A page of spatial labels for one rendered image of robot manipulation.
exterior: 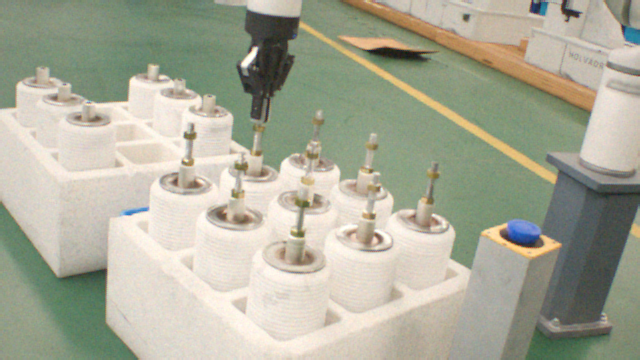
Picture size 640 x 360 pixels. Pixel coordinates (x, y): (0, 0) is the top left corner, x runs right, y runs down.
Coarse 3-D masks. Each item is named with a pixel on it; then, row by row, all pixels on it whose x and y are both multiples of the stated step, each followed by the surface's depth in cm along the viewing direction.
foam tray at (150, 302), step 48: (144, 240) 94; (144, 288) 93; (192, 288) 84; (240, 288) 86; (432, 288) 93; (144, 336) 95; (192, 336) 85; (240, 336) 77; (336, 336) 79; (384, 336) 86; (432, 336) 94
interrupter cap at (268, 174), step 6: (234, 168) 104; (264, 168) 105; (270, 168) 106; (234, 174) 101; (246, 174) 103; (264, 174) 104; (270, 174) 103; (276, 174) 104; (246, 180) 100; (252, 180) 100; (258, 180) 100; (264, 180) 101; (270, 180) 101
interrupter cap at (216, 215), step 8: (208, 208) 89; (216, 208) 89; (224, 208) 90; (248, 208) 91; (208, 216) 86; (216, 216) 87; (224, 216) 88; (248, 216) 89; (256, 216) 89; (216, 224) 85; (224, 224) 85; (232, 224) 86; (240, 224) 86; (248, 224) 86; (256, 224) 87
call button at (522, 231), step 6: (510, 222) 80; (516, 222) 80; (522, 222) 80; (528, 222) 80; (510, 228) 79; (516, 228) 78; (522, 228) 78; (528, 228) 79; (534, 228) 79; (510, 234) 79; (516, 234) 78; (522, 234) 78; (528, 234) 77; (534, 234) 78; (540, 234) 78; (516, 240) 79; (522, 240) 78; (528, 240) 78; (534, 240) 79
